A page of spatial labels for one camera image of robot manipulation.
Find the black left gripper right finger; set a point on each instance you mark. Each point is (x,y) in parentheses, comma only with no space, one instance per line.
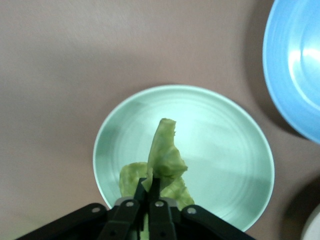
(162,220)

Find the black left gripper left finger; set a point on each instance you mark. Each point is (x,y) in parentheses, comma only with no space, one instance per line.
(120,220)

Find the green lettuce leaf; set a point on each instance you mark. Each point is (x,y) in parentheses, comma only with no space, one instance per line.
(165,160)

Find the mint green round plate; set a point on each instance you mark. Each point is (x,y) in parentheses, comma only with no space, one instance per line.
(220,160)

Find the beige round plate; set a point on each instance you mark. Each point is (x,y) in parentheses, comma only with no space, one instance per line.
(312,227)

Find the blue round plate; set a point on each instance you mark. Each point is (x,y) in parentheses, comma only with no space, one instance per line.
(295,70)

